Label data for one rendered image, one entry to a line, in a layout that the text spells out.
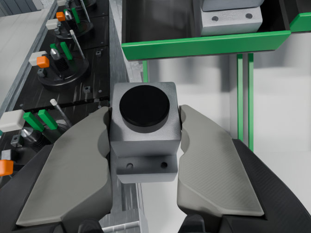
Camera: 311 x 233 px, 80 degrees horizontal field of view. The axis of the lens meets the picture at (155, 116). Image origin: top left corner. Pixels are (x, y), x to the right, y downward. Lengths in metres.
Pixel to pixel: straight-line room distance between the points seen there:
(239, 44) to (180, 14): 0.06
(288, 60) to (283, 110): 0.08
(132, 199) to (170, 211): 0.12
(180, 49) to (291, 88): 0.25
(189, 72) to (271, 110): 0.15
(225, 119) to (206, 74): 0.08
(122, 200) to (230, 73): 0.27
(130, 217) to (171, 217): 0.12
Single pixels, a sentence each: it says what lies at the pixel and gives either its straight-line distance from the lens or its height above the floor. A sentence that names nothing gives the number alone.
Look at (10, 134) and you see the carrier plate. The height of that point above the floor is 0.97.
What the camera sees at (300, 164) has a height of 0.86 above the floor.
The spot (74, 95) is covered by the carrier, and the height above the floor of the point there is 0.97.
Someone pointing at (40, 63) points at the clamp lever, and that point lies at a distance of 0.49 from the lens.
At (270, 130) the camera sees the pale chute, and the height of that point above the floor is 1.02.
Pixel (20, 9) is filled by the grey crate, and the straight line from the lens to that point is 2.37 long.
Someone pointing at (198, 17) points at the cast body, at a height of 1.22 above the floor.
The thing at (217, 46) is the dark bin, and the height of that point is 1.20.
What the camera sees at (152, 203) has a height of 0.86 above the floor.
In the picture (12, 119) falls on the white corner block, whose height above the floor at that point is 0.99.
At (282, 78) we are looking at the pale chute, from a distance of 0.37.
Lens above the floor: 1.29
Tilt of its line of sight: 51 degrees down
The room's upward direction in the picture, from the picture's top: 8 degrees counter-clockwise
